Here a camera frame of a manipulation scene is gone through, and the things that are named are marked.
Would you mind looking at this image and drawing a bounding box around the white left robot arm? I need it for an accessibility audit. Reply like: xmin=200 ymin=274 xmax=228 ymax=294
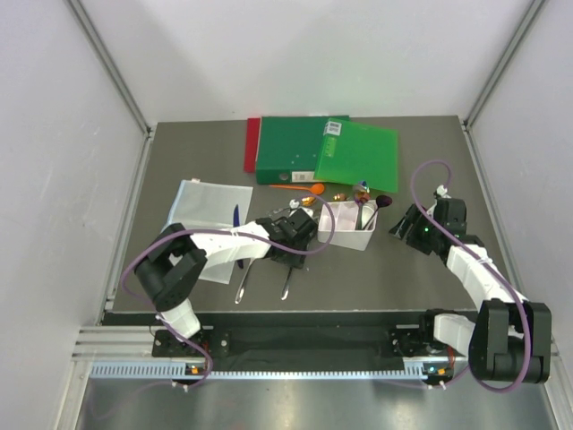
xmin=129 ymin=209 xmax=318 ymax=356

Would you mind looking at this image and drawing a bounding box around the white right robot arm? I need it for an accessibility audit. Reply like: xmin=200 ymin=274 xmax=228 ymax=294
xmin=389 ymin=186 xmax=552 ymax=383

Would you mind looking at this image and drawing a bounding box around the silver spoon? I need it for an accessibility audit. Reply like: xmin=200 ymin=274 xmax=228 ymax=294
xmin=354 ymin=189 xmax=370 ymax=218

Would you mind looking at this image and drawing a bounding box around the light green plastic folder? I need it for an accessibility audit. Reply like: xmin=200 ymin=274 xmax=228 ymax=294
xmin=314 ymin=117 xmax=398 ymax=193

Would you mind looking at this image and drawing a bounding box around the white ceramic spoon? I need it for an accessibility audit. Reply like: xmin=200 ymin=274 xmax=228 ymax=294
xmin=356 ymin=201 xmax=377 ymax=230

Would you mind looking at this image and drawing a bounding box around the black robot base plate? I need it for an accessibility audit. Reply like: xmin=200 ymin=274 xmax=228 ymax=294
xmin=152 ymin=325 xmax=448 ymax=361

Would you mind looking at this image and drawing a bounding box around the black iridescent spoon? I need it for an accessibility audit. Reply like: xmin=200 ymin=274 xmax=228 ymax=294
xmin=363 ymin=194 xmax=393 ymax=230

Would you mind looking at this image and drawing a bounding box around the grey slotted cable duct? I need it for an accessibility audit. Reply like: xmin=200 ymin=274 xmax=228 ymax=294
xmin=90 ymin=362 xmax=428 ymax=381

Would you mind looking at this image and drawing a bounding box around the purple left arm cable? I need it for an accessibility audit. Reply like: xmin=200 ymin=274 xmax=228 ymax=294
xmin=120 ymin=199 xmax=337 ymax=391

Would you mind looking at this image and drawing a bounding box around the clear mesh zip pouch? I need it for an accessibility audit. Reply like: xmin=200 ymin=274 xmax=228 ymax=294
xmin=160 ymin=179 xmax=254 ymax=285

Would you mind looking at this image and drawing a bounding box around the dark blue table knife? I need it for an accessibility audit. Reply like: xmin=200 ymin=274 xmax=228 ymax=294
xmin=233 ymin=204 xmax=244 ymax=270

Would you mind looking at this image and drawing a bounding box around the dark green ring binder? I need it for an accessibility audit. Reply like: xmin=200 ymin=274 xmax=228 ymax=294
xmin=255 ymin=116 xmax=330 ymax=185

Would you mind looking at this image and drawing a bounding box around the orange plastic spoon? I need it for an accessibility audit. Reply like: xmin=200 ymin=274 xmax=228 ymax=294
xmin=270 ymin=183 xmax=326 ymax=195

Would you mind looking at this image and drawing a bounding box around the white divided plastic container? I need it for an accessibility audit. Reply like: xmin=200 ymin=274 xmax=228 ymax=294
xmin=317 ymin=201 xmax=376 ymax=251

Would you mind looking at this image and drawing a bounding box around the red folder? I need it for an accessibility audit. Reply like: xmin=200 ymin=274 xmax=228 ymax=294
xmin=244 ymin=117 xmax=261 ymax=173

